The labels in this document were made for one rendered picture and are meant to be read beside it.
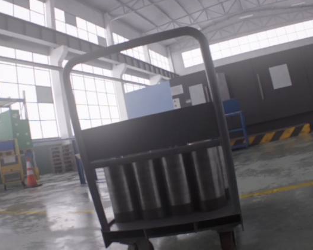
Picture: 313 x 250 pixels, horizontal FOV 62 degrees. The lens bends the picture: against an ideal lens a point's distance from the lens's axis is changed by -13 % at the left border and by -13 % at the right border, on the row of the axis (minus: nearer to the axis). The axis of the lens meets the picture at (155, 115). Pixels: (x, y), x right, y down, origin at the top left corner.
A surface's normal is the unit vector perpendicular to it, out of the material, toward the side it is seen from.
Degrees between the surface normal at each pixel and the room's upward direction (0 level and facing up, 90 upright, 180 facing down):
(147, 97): 86
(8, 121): 90
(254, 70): 86
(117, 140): 98
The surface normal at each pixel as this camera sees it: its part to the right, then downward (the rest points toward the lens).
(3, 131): -0.37, 0.00
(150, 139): -0.18, 0.10
